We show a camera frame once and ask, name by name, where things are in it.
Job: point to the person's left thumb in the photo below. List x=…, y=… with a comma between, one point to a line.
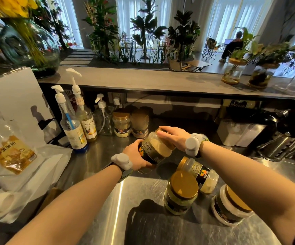
x=137, y=144

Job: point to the green plant in glass jar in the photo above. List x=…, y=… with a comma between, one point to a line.
x=235, y=66

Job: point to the white rectangular container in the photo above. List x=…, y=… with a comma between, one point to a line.
x=239, y=133

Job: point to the person's left forearm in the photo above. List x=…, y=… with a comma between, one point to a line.
x=73, y=209

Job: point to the white left wrist tracker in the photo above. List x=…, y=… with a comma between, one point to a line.
x=122, y=160

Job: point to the laptop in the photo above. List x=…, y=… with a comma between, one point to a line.
x=228, y=41

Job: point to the round glass vase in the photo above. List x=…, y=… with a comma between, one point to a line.
x=30, y=45

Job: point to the yellow flowers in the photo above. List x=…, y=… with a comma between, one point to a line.
x=8, y=6

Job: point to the white power plug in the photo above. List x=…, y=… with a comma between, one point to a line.
x=116, y=101

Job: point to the small low table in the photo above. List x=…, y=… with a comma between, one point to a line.
x=198, y=64

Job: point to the person's left hand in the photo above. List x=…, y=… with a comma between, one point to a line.
x=133, y=156

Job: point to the plastic bag with yellow label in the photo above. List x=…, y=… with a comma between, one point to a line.
x=12, y=160

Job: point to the clear glass pump bottle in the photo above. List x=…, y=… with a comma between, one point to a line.
x=104, y=117

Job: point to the metal rack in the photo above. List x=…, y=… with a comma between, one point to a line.
x=282, y=146

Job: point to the black folding chair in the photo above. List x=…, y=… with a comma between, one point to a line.
x=210, y=48

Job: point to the person's right hand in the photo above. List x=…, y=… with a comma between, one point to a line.
x=178, y=137

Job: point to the clear jar with gold lid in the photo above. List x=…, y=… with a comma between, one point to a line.
x=230, y=206
x=122, y=123
x=182, y=191
x=201, y=173
x=140, y=125
x=155, y=150

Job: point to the dark rubber plant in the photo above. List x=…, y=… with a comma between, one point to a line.
x=184, y=35

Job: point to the white right wrist tracker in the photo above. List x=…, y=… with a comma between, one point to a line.
x=193, y=145

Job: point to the person's right thumb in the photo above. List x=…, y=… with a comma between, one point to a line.
x=167, y=140

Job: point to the leafy plant in dark jar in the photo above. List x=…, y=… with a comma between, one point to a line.
x=263, y=71

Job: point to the white board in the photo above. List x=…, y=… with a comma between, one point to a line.
x=14, y=99

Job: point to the pump bottle with blue straw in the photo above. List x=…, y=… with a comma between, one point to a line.
x=72, y=130

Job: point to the dark leafy tree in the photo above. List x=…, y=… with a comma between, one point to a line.
x=53, y=20

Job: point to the wall power socket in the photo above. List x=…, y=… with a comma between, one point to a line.
x=119, y=96

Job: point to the tall broad-leaf plant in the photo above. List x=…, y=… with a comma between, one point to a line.
x=146, y=25

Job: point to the tall plant with red flowers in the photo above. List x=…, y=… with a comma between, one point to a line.
x=101, y=25

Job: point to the person's right forearm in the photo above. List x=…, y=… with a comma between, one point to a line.
x=254, y=186

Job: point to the clear empty glass vase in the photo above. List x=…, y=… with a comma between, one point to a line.
x=294, y=79

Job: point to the white wrist tracker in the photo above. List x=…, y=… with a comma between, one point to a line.
x=122, y=160
x=193, y=145

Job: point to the tall syrup pump bottle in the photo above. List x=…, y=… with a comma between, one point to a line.
x=86, y=119

